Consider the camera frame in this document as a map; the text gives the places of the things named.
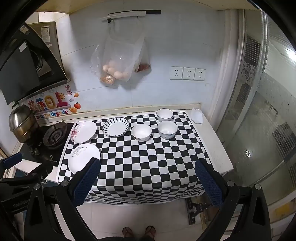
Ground colourful wall sticker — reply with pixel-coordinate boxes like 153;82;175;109
27;85;81;121

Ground white wall socket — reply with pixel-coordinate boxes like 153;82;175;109
194;68;206;81
182;67;196;80
169;66;184;80

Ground clear plastic bag of eggs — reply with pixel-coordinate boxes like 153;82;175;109
90;23;145;87

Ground white paper tissue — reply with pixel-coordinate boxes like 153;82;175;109
191;107;204;124

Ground stainless steel pot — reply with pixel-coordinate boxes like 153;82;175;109
9;103;40;143

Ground clear plastic bag red contents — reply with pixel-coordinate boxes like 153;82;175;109
134;38;151;74

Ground black range hood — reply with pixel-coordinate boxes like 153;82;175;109
0;21;72;106

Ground white wall hook rail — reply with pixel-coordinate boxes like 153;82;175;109
101;10;162;23

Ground white plate pink flowers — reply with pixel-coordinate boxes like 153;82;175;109
70;121;97;143

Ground black metal bracket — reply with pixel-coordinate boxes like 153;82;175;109
185;197;213;225

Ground white bowl dark rim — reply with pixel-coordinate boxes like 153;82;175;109
156;108;174;122

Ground white bowl blue pattern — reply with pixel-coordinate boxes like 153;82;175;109
158;120;178;140

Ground white plate grey flowers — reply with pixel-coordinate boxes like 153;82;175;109
68;143;101;174

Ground white plate dark striped rim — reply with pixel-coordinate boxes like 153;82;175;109
102;117;130;138

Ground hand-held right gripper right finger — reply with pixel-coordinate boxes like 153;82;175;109
194;159;271;241

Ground white bowl dark flower print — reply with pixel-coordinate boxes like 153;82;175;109
131;123;152;142

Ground person's right foot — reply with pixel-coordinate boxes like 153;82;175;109
144;225;156;239

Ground black white checkered mat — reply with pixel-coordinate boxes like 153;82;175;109
57;111;207;205

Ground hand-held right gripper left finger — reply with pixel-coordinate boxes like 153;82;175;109
23;157;101;241

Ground black gas stove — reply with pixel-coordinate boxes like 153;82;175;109
20;122;74;167

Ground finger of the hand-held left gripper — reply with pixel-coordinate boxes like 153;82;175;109
0;152;23;179
0;159;54;186

